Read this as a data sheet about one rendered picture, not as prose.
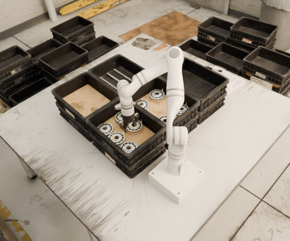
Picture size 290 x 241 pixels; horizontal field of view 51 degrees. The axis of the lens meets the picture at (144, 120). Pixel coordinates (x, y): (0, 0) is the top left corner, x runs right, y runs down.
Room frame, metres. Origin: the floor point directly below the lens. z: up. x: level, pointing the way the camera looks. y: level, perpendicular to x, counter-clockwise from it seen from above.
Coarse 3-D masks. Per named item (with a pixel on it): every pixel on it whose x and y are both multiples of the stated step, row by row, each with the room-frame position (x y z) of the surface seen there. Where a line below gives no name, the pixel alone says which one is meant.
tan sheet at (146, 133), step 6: (108, 120) 1.38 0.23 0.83; (114, 120) 1.38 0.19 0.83; (114, 126) 1.33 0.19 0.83; (144, 126) 1.31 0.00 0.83; (144, 132) 1.26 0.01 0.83; (150, 132) 1.25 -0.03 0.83; (126, 138) 1.22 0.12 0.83; (132, 138) 1.22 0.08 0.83; (138, 138) 1.21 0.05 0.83; (144, 138) 1.21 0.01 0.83; (138, 144) 1.16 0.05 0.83
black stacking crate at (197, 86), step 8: (184, 64) 1.86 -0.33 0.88; (192, 64) 1.81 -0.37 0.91; (184, 72) 1.83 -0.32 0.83; (192, 72) 1.81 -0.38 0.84; (200, 72) 1.75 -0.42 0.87; (208, 72) 1.70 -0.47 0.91; (184, 80) 1.73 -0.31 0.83; (192, 80) 1.72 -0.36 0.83; (200, 80) 1.72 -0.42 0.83; (208, 80) 1.69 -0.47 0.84; (216, 80) 1.64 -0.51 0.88; (224, 80) 1.59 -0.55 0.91; (184, 88) 1.64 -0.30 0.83; (192, 88) 1.63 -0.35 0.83; (200, 88) 1.63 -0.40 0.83; (208, 88) 1.62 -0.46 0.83; (224, 88) 1.56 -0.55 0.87; (200, 96) 1.55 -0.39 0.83; (216, 96) 1.51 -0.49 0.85; (200, 104) 1.40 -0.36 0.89; (208, 104) 1.45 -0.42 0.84; (200, 112) 1.39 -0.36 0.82
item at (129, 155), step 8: (112, 104) 1.43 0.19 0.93; (96, 112) 1.36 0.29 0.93; (144, 112) 1.33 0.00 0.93; (88, 120) 1.30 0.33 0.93; (96, 128) 1.23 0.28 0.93; (104, 136) 1.16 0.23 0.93; (152, 136) 1.13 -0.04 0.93; (112, 144) 1.10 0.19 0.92; (144, 144) 1.08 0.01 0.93; (120, 152) 1.05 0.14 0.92; (136, 152) 1.04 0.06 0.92
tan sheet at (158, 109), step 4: (144, 96) 1.59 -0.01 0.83; (148, 96) 1.59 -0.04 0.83; (148, 100) 1.54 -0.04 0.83; (164, 100) 1.53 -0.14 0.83; (152, 104) 1.50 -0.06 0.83; (156, 104) 1.50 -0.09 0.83; (160, 104) 1.50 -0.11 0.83; (164, 104) 1.49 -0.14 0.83; (152, 108) 1.47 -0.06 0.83; (156, 108) 1.46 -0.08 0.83; (160, 108) 1.46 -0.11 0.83; (164, 108) 1.46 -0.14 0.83; (152, 112) 1.42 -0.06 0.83; (156, 112) 1.42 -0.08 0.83; (160, 112) 1.42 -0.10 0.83; (164, 112) 1.42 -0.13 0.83; (156, 116) 1.39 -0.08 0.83; (160, 116) 1.38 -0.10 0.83
